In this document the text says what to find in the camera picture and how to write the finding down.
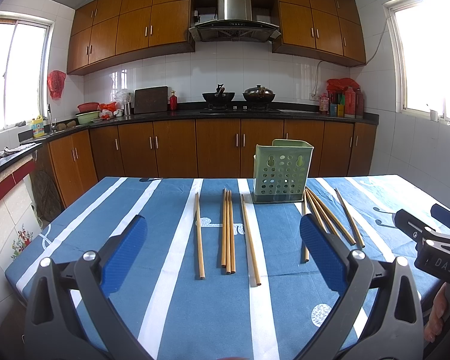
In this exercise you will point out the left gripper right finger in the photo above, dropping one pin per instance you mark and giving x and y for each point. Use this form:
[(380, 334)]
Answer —
[(394, 328)]

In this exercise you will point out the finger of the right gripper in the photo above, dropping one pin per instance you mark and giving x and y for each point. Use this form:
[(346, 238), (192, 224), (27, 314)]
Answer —
[(441, 214), (413, 227)]

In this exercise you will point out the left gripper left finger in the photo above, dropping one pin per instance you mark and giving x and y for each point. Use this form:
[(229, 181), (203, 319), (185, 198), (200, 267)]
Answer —
[(69, 314)]

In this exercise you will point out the wooden chopstick group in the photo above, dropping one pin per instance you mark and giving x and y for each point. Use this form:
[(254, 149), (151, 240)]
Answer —
[(333, 218), (305, 252), (321, 215)]

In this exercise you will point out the wooden chopstick trio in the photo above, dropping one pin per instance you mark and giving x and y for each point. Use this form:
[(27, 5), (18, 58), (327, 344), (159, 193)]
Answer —
[(224, 230), (227, 234), (232, 258)]

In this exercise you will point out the lower wooden kitchen cabinets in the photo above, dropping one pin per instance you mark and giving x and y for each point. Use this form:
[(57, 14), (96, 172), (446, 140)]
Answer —
[(187, 148)]

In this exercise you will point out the person right hand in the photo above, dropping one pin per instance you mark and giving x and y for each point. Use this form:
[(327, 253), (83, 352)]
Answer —
[(435, 323)]

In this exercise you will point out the green perforated utensil holder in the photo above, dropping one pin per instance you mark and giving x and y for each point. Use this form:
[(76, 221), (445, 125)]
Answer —
[(280, 171)]

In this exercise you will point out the red oil bottles group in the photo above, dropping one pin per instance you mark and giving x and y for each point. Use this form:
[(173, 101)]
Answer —
[(346, 98)]

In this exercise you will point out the pink label bottle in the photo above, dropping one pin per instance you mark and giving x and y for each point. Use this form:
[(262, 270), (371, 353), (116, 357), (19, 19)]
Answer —
[(324, 104)]

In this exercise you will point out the right window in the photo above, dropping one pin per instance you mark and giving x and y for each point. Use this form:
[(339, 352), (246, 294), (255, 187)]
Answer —
[(420, 36)]

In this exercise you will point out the window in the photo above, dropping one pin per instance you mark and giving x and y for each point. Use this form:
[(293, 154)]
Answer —
[(420, 36), (24, 46)]

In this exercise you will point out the black lidded wok right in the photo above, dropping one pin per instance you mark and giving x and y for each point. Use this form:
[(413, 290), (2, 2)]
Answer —
[(258, 96)]

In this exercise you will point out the yellow detergent bottle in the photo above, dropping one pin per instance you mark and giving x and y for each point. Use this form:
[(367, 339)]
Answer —
[(37, 126)]

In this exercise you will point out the green basin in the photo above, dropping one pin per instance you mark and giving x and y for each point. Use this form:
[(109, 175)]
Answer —
[(85, 118)]

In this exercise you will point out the red basin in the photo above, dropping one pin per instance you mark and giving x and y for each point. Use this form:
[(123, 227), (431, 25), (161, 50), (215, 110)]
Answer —
[(88, 107)]

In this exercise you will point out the black wok left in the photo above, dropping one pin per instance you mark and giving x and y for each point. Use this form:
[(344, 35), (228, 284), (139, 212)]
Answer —
[(220, 98)]

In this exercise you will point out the dark cutting board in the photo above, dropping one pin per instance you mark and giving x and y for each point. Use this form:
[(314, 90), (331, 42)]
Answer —
[(151, 100)]

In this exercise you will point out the red bottle on counter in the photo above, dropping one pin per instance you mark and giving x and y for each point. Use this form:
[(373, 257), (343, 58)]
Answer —
[(173, 101)]

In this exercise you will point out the stainless steel range hood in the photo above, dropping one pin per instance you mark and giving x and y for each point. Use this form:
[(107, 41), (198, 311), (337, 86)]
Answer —
[(235, 20)]

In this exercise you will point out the left window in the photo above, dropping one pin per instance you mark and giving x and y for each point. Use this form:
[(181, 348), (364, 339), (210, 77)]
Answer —
[(24, 46)]

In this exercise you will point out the red plastic bag on wall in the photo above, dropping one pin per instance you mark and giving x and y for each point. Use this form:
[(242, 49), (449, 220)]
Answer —
[(56, 84)]

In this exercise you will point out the upper wooden wall cabinets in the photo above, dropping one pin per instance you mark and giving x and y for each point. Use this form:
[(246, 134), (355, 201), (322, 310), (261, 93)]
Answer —
[(105, 33)]

